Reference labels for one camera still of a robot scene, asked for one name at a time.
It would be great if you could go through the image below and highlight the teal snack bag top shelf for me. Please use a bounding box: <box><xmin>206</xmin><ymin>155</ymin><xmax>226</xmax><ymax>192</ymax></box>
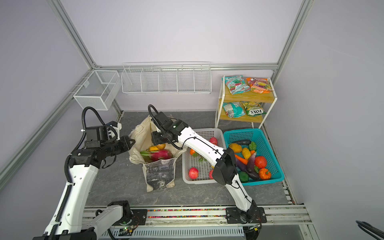
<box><xmin>224</xmin><ymin>75</ymin><xmax>251</xmax><ymax>95</ymax></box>

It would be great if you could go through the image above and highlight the wooden two-tier shelf rack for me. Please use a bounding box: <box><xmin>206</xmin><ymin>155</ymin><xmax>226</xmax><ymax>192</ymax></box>
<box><xmin>215</xmin><ymin>76</ymin><xmax>278</xmax><ymax>129</ymax></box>

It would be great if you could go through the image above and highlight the long white wire basket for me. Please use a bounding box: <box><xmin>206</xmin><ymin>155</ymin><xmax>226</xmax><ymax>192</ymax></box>
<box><xmin>121</xmin><ymin>62</ymin><xmax>212</xmax><ymax>95</ymax></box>

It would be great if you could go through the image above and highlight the small orange persimmon with leaves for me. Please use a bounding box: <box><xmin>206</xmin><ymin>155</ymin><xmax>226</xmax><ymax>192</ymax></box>
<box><xmin>190</xmin><ymin>149</ymin><xmax>199</xmax><ymax>157</ymax></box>

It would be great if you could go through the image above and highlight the green avocado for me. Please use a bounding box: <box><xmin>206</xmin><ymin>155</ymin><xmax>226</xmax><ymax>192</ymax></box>
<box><xmin>239</xmin><ymin>172</ymin><xmax>250</xmax><ymax>183</ymax></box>

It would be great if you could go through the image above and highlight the white plastic fruit basket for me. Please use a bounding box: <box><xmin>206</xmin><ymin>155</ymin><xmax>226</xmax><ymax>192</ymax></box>
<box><xmin>182</xmin><ymin>128</ymin><xmax>227</xmax><ymax>184</ymax></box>

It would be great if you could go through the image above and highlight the pink dragon fruit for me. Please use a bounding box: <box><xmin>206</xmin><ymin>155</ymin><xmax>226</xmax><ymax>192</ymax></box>
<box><xmin>140</xmin><ymin>150</ymin><xmax>173</xmax><ymax>162</ymax></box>

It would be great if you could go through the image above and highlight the red apple front right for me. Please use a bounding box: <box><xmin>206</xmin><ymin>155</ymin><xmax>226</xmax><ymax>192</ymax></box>
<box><xmin>209</xmin><ymin>169</ymin><xmax>214</xmax><ymax>180</ymax></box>

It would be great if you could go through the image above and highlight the small white mesh basket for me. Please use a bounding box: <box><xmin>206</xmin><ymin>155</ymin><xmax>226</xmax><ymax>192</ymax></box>
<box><xmin>74</xmin><ymin>70</ymin><xmax>122</xmax><ymax>111</ymax></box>

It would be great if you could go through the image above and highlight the teal snack bag lower shelf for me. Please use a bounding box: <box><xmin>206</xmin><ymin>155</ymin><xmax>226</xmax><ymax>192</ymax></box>
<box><xmin>223</xmin><ymin>102</ymin><xmax>246</xmax><ymax>119</ymax></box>

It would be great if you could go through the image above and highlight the orange snack bag top shelf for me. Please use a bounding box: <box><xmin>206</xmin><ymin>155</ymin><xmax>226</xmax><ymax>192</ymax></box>
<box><xmin>246</xmin><ymin>78</ymin><xmax>273</xmax><ymax>94</ymax></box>

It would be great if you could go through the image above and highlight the yellow orange mango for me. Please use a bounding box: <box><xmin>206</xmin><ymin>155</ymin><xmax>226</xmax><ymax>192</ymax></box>
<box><xmin>149</xmin><ymin>146</ymin><xmax>159</xmax><ymax>152</ymax></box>

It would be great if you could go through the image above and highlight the green Foxs snack bag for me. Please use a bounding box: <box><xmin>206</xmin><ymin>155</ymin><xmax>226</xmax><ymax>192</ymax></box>
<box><xmin>242</xmin><ymin>101</ymin><xmax>266</xmax><ymax>117</ymax></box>

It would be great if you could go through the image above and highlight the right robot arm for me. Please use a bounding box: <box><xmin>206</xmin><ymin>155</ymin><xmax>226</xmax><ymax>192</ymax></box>
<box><xmin>148</xmin><ymin>105</ymin><xmax>267</xmax><ymax>224</ymax></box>

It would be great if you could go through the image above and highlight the teal plastic vegetable basket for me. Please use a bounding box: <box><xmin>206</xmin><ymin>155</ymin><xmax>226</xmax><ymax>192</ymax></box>
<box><xmin>224</xmin><ymin>129</ymin><xmax>285</xmax><ymax>186</ymax></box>

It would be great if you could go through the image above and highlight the yellow corn cob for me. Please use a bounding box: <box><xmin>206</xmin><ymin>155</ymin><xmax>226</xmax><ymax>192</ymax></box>
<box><xmin>242</xmin><ymin>148</ymin><xmax>252</xmax><ymax>160</ymax></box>

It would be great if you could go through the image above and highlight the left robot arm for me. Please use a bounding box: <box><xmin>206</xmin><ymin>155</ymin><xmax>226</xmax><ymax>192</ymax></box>
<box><xmin>38</xmin><ymin>107</ymin><xmax>135</xmax><ymax>240</ymax></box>

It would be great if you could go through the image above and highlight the dark cucumber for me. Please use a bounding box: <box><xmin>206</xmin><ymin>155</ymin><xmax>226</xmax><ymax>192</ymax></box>
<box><xmin>233</xmin><ymin>140</ymin><xmax>252</xmax><ymax>146</ymax></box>

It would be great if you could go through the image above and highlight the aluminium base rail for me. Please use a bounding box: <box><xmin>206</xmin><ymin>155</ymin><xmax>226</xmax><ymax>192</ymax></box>
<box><xmin>58</xmin><ymin>203</ymin><xmax>314</xmax><ymax>240</ymax></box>

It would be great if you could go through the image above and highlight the purple eggplant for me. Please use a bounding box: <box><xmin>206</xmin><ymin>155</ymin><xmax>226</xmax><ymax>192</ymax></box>
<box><xmin>247</xmin><ymin>153</ymin><xmax>257</xmax><ymax>173</ymax></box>
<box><xmin>236</xmin><ymin>160</ymin><xmax>261</xmax><ymax>181</ymax></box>

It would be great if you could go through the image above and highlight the red apple front left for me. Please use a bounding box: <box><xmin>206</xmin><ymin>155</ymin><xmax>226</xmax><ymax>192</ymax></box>
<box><xmin>189</xmin><ymin>168</ymin><xmax>199</xmax><ymax>180</ymax></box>

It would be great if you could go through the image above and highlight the orange carrot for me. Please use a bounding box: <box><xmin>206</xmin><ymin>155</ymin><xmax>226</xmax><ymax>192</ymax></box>
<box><xmin>235</xmin><ymin>155</ymin><xmax>248</xmax><ymax>165</ymax></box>

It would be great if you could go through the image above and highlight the cream canvas grocery bag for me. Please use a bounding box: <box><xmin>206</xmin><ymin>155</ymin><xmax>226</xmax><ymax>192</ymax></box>
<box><xmin>129</xmin><ymin>117</ymin><xmax>185</xmax><ymax>192</ymax></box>

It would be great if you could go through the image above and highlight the red tomato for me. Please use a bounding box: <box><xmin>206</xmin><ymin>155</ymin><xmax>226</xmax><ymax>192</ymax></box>
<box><xmin>255</xmin><ymin>156</ymin><xmax>268</xmax><ymax>169</ymax></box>

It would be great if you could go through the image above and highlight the teal snack bag shelf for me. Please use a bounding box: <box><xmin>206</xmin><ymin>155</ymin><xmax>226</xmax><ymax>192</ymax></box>
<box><xmin>223</xmin><ymin>102</ymin><xmax>246</xmax><ymax>119</ymax></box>
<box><xmin>224</xmin><ymin>75</ymin><xmax>251</xmax><ymax>95</ymax></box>

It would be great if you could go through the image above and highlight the brown potato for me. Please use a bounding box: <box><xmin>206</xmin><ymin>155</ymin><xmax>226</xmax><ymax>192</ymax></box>
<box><xmin>156</xmin><ymin>144</ymin><xmax>166</xmax><ymax>150</ymax></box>

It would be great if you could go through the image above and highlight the red apple back cluster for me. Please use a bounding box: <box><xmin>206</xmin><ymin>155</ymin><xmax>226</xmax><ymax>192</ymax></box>
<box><xmin>209</xmin><ymin>137</ymin><xmax>218</xmax><ymax>146</ymax></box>

